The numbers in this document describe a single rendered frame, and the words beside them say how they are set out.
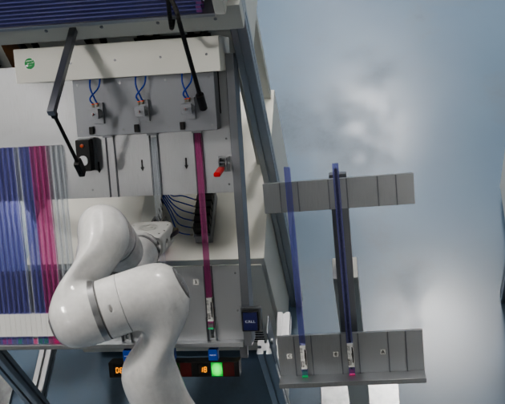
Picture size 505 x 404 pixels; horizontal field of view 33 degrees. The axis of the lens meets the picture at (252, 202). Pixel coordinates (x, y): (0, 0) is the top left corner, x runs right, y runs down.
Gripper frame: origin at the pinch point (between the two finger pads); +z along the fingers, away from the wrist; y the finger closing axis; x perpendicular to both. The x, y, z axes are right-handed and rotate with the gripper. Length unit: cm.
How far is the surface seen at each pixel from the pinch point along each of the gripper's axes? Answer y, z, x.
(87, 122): 14.1, -0.2, -26.5
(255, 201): -17.4, 43.0, 9.7
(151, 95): -2.0, 0.8, -31.7
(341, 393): -39, 50, 79
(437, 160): -75, 130, 26
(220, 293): -13.7, -1.9, 18.0
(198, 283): -8.4, -1.4, 15.3
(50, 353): 49, 33, 53
